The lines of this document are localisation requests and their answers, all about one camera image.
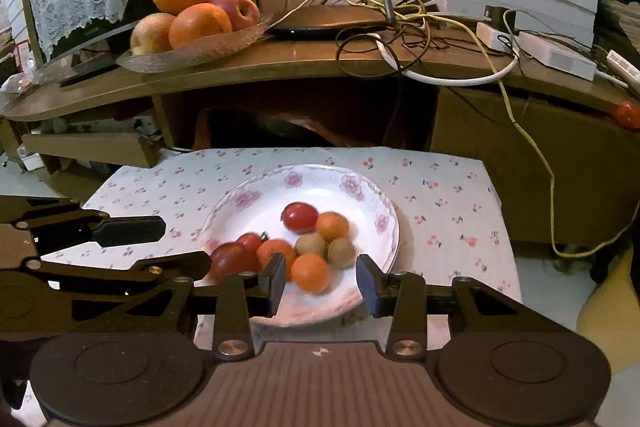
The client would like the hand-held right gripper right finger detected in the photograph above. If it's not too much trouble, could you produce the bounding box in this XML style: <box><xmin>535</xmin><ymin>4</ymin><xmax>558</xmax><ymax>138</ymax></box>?
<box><xmin>356</xmin><ymin>253</ymin><xmax>578</xmax><ymax>362</ymax></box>

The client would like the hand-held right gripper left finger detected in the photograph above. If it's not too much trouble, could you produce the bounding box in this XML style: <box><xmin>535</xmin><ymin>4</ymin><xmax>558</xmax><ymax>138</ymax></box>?
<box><xmin>65</xmin><ymin>252</ymin><xmax>287</xmax><ymax>362</ymax></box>

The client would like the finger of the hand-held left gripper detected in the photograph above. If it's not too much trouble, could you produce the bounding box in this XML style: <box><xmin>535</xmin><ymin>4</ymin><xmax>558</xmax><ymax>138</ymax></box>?
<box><xmin>22</xmin><ymin>251</ymin><xmax>212</xmax><ymax>297</ymax></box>
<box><xmin>0</xmin><ymin>196</ymin><xmax>167</xmax><ymax>258</ymax></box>

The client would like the small orange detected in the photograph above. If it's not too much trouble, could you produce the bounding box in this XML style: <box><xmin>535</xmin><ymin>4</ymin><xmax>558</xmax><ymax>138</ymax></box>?
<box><xmin>291</xmin><ymin>253</ymin><xmax>332</xmax><ymax>295</ymax></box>
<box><xmin>256</xmin><ymin>239</ymin><xmax>298</xmax><ymax>280</ymax></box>
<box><xmin>316</xmin><ymin>212</ymin><xmax>351</xmax><ymax>244</ymax></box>

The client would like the brown kiwi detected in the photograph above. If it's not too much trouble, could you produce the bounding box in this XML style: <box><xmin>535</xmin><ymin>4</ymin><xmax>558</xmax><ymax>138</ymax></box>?
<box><xmin>295</xmin><ymin>232</ymin><xmax>328</xmax><ymax>259</ymax></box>
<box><xmin>327</xmin><ymin>237</ymin><xmax>357</xmax><ymax>270</ymax></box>

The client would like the red tomato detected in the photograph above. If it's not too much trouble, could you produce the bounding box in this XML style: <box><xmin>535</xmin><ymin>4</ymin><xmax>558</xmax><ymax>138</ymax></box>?
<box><xmin>281</xmin><ymin>202</ymin><xmax>319</xmax><ymax>234</ymax></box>
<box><xmin>235</xmin><ymin>231</ymin><xmax>271</xmax><ymax>258</ymax></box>

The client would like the dark red apple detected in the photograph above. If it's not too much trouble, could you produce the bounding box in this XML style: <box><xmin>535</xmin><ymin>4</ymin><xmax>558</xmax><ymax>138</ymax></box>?
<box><xmin>207</xmin><ymin>242</ymin><xmax>261</xmax><ymax>285</ymax></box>

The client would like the white floral plate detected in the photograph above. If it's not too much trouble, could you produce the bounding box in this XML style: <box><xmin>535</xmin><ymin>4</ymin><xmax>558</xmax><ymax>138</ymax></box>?
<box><xmin>192</xmin><ymin>164</ymin><xmax>401</xmax><ymax>327</ymax></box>

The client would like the wooden drawer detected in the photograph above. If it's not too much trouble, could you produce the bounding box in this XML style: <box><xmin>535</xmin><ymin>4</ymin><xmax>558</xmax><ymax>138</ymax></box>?
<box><xmin>20</xmin><ymin>132</ymin><xmax>163</xmax><ymax>168</ymax></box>

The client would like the cherry print tablecloth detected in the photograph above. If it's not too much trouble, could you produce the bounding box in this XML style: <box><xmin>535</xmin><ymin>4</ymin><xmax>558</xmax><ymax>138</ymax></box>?
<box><xmin>82</xmin><ymin>146</ymin><xmax>523</xmax><ymax>348</ymax></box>

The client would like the white box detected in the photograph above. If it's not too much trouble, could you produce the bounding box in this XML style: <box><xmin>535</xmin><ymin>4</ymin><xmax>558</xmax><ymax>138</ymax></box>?
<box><xmin>17</xmin><ymin>146</ymin><xmax>46</xmax><ymax>170</ymax></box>

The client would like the wooden cabinet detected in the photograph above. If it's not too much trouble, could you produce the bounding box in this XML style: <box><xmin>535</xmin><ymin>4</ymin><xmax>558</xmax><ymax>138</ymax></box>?
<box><xmin>0</xmin><ymin>14</ymin><xmax>640</xmax><ymax>248</ymax></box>

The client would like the glass fruit bowl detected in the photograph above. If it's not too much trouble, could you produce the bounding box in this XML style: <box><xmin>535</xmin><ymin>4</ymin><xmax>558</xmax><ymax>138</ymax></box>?
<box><xmin>116</xmin><ymin>13</ymin><xmax>275</xmax><ymax>74</ymax></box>

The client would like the yellow apple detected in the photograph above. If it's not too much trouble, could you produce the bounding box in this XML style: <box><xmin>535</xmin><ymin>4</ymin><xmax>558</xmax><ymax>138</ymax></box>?
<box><xmin>130</xmin><ymin>13</ymin><xmax>177</xmax><ymax>56</ymax></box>

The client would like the yellow trash bin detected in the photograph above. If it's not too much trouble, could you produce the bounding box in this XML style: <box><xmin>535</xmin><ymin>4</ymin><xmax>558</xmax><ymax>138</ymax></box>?
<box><xmin>575</xmin><ymin>247</ymin><xmax>640</xmax><ymax>375</ymax></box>

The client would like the small white adapter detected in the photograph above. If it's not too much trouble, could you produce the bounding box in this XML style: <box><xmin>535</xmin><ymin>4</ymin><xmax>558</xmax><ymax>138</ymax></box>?
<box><xmin>475</xmin><ymin>21</ymin><xmax>518</xmax><ymax>52</ymax></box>

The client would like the large white power adapter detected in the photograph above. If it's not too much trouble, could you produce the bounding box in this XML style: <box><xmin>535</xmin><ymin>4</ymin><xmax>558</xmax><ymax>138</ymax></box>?
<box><xmin>517</xmin><ymin>31</ymin><xmax>598</xmax><ymax>82</ymax></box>

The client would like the black plug adapter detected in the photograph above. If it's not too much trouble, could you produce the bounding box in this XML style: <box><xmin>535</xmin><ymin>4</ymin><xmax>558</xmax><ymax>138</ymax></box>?
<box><xmin>484</xmin><ymin>4</ymin><xmax>516</xmax><ymax>28</ymax></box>

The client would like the small orange round object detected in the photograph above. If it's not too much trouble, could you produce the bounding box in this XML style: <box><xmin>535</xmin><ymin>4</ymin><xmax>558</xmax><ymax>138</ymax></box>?
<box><xmin>612</xmin><ymin>102</ymin><xmax>640</xmax><ymax>130</ymax></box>

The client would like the white power strip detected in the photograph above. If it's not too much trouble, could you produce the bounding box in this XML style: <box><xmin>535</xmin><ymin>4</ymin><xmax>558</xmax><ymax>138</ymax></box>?
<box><xmin>605</xmin><ymin>49</ymin><xmax>640</xmax><ymax>90</ymax></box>

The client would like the black cable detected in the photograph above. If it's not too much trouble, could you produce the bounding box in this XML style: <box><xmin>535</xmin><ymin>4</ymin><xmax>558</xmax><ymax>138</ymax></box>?
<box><xmin>335</xmin><ymin>2</ymin><xmax>501</xmax><ymax>148</ymax></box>

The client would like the yellow cable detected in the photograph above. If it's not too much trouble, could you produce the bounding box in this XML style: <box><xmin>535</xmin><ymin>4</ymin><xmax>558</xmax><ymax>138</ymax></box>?
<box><xmin>280</xmin><ymin>0</ymin><xmax>601</xmax><ymax>258</ymax></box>

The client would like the white cable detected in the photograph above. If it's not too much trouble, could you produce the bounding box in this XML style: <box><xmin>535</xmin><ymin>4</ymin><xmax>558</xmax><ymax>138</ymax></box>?
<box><xmin>372</xmin><ymin>32</ymin><xmax>521</xmax><ymax>85</ymax></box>

